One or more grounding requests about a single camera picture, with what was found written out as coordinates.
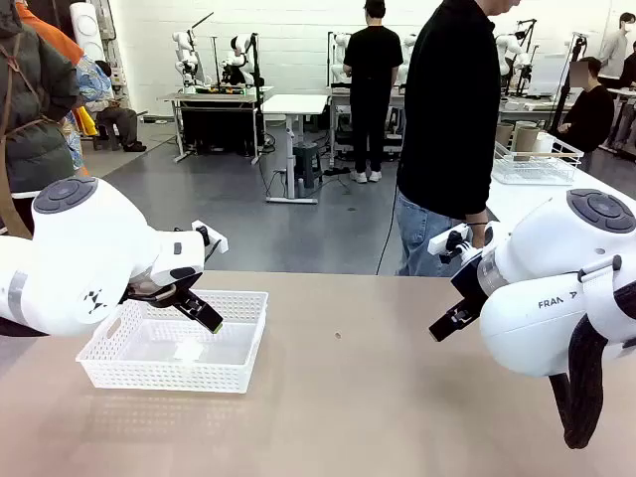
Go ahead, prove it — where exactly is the mannequin in orange clothes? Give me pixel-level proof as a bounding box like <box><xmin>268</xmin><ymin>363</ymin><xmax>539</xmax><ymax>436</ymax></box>
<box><xmin>14</xmin><ymin>0</ymin><xmax>100</xmax><ymax>178</ymax></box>

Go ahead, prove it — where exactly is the black tripod stand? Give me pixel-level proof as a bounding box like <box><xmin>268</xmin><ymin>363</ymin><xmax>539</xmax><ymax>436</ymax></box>
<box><xmin>554</xmin><ymin>32</ymin><xmax>590</xmax><ymax>126</ymax></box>

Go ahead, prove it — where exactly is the grey frame robot desk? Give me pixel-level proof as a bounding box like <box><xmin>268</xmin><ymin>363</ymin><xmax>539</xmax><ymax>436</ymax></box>
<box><xmin>157</xmin><ymin>84</ymin><xmax>275</xmax><ymax>165</ymax></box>

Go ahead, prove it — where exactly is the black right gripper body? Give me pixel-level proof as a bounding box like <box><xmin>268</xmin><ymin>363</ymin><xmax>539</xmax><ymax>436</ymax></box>
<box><xmin>450</xmin><ymin>257</ymin><xmax>491</xmax><ymax>305</ymax></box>

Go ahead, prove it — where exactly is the white height-adjustable desk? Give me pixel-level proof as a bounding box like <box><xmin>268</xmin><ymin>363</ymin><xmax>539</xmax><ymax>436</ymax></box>
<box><xmin>260</xmin><ymin>92</ymin><xmax>330</xmax><ymax>205</ymax></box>

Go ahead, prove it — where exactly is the black right arm cable sleeve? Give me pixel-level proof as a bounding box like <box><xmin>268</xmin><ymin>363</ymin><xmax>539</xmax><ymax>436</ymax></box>
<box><xmin>548</xmin><ymin>315</ymin><xmax>611</xmax><ymax>449</ymax></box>

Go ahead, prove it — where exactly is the white perforated plastic basket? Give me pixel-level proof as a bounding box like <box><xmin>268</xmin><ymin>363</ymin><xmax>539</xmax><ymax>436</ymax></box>
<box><xmin>76</xmin><ymin>289</ymin><xmax>270</xmax><ymax>397</ymax></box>

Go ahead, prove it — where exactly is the white tower air conditioner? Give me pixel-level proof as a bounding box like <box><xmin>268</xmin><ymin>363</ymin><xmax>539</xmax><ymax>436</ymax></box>
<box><xmin>69</xmin><ymin>2</ymin><xmax>108</xmax><ymax>64</ymax></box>

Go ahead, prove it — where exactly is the person in grey top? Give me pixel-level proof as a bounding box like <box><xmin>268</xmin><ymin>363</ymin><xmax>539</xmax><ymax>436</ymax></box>
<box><xmin>598</xmin><ymin>12</ymin><xmax>636</xmax><ymax>77</ymax></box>

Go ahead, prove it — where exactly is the standing person in black t-shirt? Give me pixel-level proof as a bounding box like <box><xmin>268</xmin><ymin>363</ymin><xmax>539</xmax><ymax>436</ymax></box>
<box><xmin>342</xmin><ymin>0</ymin><xmax>403</xmax><ymax>184</ymax></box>

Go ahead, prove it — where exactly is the person in green puffer jacket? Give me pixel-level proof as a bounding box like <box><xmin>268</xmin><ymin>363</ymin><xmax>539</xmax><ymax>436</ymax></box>
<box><xmin>0</xmin><ymin>0</ymin><xmax>81</xmax><ymax>240</ymax></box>

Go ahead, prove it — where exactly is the black hanging cable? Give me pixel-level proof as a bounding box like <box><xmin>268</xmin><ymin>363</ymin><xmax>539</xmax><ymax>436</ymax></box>
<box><xmin>376</xmin><ymin>186</ymin><xmax>401</xmax><ymax>275</ymax></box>

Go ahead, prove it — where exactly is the seated person with dark trousers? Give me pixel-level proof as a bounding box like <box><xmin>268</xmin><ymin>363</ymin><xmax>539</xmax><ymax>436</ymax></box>
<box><xmin>91</xmin><ymin>59</ymin><xmax>148</xmax><ymax>153</ymax></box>

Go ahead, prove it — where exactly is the person in black sweater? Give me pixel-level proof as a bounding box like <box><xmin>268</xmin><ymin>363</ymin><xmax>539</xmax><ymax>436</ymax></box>
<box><xmin>396</xmin><ymin>0</ymin><xmax>523</xmax><ymax>277</ymax></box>

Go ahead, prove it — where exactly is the grey workbench desk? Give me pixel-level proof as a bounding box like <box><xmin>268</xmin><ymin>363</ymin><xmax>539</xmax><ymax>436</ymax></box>
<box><xmin>327</xmin><ymin>83</ymin><xmax>413</xmax><ymax>168</ymax></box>

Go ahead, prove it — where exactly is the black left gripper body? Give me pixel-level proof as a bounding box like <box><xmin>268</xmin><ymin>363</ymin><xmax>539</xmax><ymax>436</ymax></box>
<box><xmin>122</xmin><ymin>277</ymin><xmax>196</xmax><ymax>308</ymax></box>

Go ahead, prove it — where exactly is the grey plastic stool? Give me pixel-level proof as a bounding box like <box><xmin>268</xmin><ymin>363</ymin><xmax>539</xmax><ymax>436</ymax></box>
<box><xmin>291</xmin><ymin>142</ymin><xmax>324</xmax><ymax>189</ymax></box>

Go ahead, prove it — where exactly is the black camera frame stand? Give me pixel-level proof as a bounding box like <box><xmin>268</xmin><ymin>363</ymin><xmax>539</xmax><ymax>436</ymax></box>
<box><xmin>247</xmin><ymin>32</ymin><xmax>267</xmax><ymax>145</ymax></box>

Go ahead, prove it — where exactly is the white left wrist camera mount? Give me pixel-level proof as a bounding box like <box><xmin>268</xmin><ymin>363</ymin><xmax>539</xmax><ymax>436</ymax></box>
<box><xmin>191</xmin><ymin>219</ymin><xmax>230</xmax><ymax>260</ymax></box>

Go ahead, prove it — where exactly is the white wire dish rack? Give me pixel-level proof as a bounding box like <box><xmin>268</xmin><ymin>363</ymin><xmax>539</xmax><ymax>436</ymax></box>
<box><xmin>491</xmin><ymin>131</ymin><xmax>585</xmax><ymax>187</ymax></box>

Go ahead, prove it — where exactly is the seated person in black top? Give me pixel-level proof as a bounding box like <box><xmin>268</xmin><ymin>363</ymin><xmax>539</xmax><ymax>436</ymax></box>
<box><xmin>556</xmin><ymin>56</ymin><xmax>616</xmax><ymax>155</ymax></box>

